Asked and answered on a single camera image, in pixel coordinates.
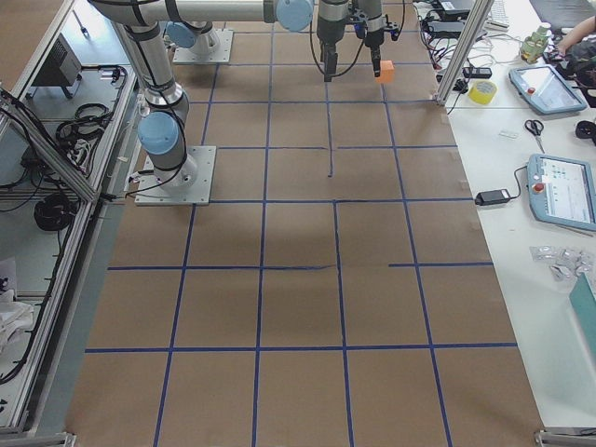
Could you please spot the aluminium frame post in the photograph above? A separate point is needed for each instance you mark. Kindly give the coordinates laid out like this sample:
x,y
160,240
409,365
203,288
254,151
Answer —
x,y
476,19

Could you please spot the far teach pendant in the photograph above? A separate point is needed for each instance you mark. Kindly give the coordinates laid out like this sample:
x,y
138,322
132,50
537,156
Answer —
x,y
545,90

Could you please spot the yellow tape roll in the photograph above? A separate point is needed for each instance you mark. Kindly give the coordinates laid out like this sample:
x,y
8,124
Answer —
x,y
482,92

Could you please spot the brown paper mat blue grid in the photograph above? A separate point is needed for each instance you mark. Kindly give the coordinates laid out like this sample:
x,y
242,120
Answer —
x,y
337,290

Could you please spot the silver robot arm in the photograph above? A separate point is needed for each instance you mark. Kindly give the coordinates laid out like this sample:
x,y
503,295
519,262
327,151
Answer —
x,y
191,32
162,131

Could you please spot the black handled scissors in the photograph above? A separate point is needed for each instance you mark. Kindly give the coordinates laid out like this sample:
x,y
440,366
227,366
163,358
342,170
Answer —
x,y
536,127

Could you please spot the black power adapter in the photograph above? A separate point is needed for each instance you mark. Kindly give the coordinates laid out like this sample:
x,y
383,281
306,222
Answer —
x,y
492,197

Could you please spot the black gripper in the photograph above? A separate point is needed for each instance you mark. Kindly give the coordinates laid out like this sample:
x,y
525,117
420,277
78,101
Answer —
x,y
329,33
373,38

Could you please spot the near teach pendant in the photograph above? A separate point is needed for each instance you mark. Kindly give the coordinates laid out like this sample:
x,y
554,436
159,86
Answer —
x,y
561,191

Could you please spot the orange foam cube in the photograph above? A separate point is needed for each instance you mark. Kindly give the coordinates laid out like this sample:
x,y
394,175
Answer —
x,y
387,72

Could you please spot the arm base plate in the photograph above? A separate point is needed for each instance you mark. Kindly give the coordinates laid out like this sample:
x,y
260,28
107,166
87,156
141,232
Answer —
x,y
191,185
210,48

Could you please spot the bag of small parts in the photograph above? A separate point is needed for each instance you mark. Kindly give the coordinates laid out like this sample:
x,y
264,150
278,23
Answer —
x,y
564,263

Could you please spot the teach pendant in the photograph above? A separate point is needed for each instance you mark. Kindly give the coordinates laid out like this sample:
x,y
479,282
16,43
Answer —
x,y
545,90
561,191

